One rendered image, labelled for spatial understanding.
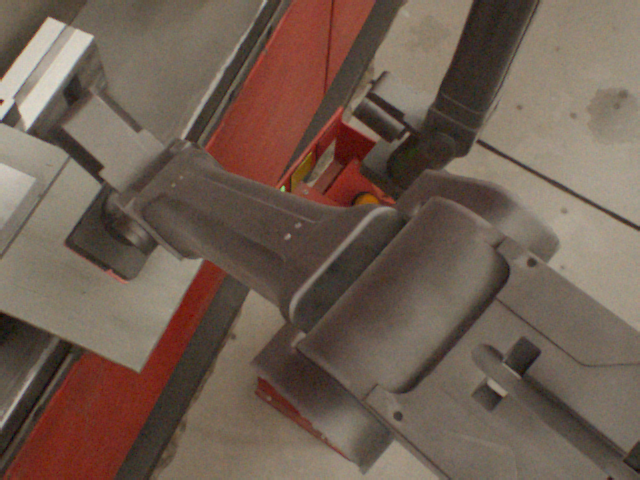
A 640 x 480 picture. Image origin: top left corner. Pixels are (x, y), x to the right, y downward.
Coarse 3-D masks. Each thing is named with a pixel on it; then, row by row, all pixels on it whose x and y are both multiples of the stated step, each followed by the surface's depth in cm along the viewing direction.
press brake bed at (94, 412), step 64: (320, 0) 150; (384, 0) 229; (256, 64) 132; (320, 64) 169; (256, 128) 145; (320, 128) 212; (192, 320) 157; (64, 384) 111; (128, 384) 136; (192, 384) 185; (64, 448) 120; (128, 448) 152
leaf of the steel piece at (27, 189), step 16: (0, 176) 95; (16, 176) 96; (0, 192) 95; (16, 192) 95; (32, 192) 93; (0, 208) 94; (16, 208) 92; (0, 224) 93; (16, 224) 93; (0, 240) 91
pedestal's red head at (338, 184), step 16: (336, 112) 120; (352, 128) 123; (336, 144) 129; (352, 144) 126; (368, 144) 123; (336, 160) 132; (352, 160) 127; (288, 176) 116; (320, 176) 131; (336, 176) 127; (352, 176) 127; (304, 192) 121; (320, 192) 130; (336, 192) 126; (352, 192) 127
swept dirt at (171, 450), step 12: (408, 0) 235; (372, 60) 226; (372, 72) 225; (360, 84) 223; (348, 108) 220; (348, 120) 219; (324, 156) 214; (312, 180) 211; (240, 312) 197; (228, 336) 194; (216, 360) 192; (204, 384) 190; (180, 432) 185; (168, 444) 184; (168, 456) 183; (156, 468) 182
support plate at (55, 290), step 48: (0, 144) 97; (48, 144) 98; (48, 192) 95; (96, 192) 95; (48, 240) 93; (0, 288) 90; (48, 288) 91; (96, 288) 91; (144, 288) 91; (96, 336) 89; (144, 336) 89
